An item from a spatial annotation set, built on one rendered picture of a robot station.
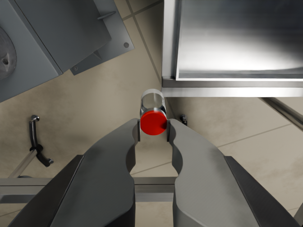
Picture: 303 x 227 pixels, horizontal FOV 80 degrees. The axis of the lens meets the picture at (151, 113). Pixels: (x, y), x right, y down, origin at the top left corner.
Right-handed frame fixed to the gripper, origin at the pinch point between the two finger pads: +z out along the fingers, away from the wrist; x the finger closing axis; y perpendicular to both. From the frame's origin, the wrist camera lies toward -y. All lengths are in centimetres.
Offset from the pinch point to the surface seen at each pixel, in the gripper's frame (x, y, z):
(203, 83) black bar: 10.0, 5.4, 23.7
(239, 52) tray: 16.5, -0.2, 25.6
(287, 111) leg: 56, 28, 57
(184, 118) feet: 25, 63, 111
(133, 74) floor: -13, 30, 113
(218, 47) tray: 12.3, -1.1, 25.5
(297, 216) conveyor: 53, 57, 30
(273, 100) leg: 56, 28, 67
